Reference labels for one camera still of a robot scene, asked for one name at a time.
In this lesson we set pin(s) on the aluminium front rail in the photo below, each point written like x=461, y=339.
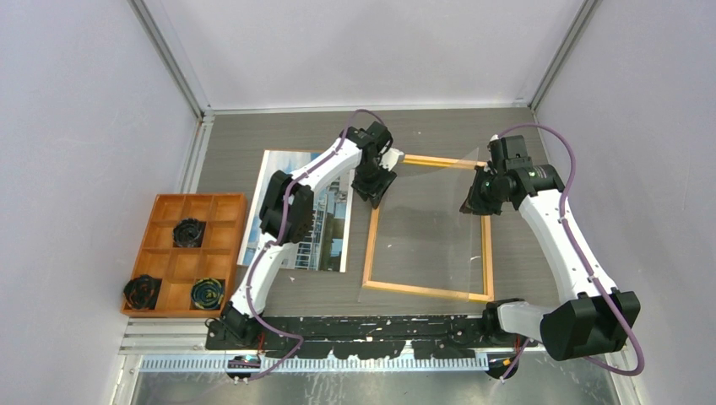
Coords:
x=179, y=345

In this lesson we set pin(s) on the yellow wooden picture frame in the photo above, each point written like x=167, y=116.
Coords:
x=425, y=290

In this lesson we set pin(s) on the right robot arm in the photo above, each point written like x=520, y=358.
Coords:
x=593, y=316

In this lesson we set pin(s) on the orange compartment tray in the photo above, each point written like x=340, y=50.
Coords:
x=177, y=268

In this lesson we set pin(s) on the clear acrylic sheet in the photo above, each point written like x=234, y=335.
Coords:
x=425, y=229

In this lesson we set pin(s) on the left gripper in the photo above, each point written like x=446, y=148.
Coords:
x=376, y=191

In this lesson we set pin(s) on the black coil outside tray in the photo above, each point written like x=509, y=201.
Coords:
x=141, y=293

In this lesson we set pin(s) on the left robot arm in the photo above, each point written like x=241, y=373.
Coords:
x=286, y=216

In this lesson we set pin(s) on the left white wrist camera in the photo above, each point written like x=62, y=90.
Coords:
x=391, y=158

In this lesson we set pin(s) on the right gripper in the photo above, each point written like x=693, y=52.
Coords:
x=474, y=204

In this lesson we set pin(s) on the black coil in tray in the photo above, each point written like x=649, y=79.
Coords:
x=188, y=233

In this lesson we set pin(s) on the black yellow coil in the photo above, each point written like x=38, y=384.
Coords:
x=207, y=294

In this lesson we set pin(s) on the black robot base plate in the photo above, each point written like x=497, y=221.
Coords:
x=365, y=337

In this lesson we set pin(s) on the building photo print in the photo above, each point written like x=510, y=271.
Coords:
x=324, y=246

